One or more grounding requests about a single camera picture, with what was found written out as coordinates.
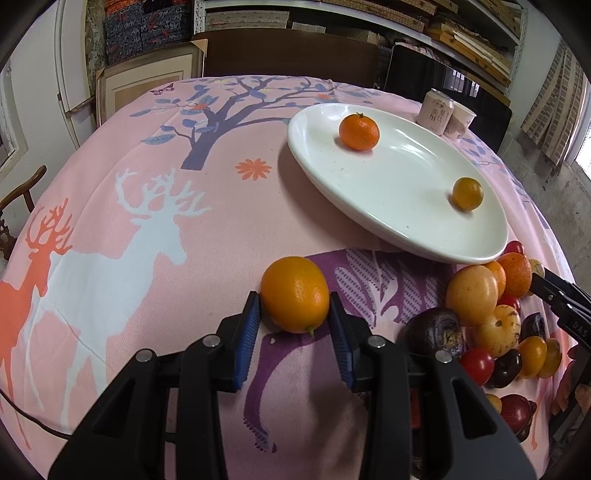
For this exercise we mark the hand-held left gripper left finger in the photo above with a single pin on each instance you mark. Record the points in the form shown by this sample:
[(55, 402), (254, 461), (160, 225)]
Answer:
[(247, 341)]

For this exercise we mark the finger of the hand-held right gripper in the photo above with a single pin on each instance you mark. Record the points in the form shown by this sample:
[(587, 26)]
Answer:
[(572, 290), (568, 314)]

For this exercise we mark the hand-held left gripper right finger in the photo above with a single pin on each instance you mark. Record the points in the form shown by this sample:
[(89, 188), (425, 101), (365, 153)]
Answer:
[(341, 346)]

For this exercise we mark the small striped pepino melon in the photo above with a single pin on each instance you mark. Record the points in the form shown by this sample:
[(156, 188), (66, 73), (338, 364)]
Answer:
[(535, 267)]

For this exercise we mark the orange kumquat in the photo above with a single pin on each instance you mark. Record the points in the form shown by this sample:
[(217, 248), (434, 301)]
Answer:
[(467, 194), (532, 355), (553, 357), (295, 295)]

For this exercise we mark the large orange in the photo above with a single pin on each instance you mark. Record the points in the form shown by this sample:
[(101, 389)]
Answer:
[(516, 274)]

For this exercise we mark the red cherry tomato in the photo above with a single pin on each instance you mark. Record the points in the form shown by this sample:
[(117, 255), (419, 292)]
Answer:
[(475, 365), (509, 302)]

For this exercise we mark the small orange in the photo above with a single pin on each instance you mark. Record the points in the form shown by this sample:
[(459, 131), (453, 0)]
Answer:
[(499, 274)]

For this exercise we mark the purple passion fruit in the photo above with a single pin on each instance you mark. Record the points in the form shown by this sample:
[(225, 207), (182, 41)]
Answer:
[(431, 330)]

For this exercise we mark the pale yellow round fruit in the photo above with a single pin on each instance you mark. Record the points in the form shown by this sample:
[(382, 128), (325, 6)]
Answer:
[(471, 293)]

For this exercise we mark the white oval plate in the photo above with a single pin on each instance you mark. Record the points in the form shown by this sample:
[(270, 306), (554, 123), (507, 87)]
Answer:
[(392, 194)]

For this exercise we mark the bright window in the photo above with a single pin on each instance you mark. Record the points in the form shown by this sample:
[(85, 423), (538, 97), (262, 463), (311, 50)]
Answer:
[(585, 147)]

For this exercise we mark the brick pattern curtain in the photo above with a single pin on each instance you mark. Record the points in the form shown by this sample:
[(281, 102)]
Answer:
[(554, 110)]

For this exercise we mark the pink deer print tablecloth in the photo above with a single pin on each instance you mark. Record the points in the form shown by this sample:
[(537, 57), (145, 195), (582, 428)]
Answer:
[(138, 184)]

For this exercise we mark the white paper cup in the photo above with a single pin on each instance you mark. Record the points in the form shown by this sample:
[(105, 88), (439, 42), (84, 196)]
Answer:
[(461, 121)]

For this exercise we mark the mandarin with green stem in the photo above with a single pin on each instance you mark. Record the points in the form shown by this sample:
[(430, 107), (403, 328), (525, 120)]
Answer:
[(359, 133)]

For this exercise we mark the pink beverage can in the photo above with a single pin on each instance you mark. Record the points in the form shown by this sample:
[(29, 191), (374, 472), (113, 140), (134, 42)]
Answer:
[(433, 113)]

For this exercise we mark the black board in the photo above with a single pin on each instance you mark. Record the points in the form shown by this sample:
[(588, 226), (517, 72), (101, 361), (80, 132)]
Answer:
[(411, 74)]

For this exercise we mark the brown wooden chair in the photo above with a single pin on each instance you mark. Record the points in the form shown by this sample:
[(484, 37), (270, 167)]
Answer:
[(21, 194)]

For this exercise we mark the beige framed panel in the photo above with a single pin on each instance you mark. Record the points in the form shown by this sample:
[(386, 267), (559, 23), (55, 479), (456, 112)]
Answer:
[(147, 78)]

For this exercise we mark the brown wooden board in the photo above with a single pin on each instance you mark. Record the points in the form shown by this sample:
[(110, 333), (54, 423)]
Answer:
[(286, 57)]

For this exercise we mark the white framed window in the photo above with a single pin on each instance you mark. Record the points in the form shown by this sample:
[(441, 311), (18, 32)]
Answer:
[(9, 129)]

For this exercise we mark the white door panel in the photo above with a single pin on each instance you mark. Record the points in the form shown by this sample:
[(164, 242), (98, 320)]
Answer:
[(74, 69)]

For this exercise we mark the white metal shelf rack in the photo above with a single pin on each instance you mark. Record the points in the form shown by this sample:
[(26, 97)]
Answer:
[(199, 18)]

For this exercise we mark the stack of patterned fabric boxes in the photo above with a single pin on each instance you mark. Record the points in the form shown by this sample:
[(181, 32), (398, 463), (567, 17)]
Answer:
[(138, 32)]

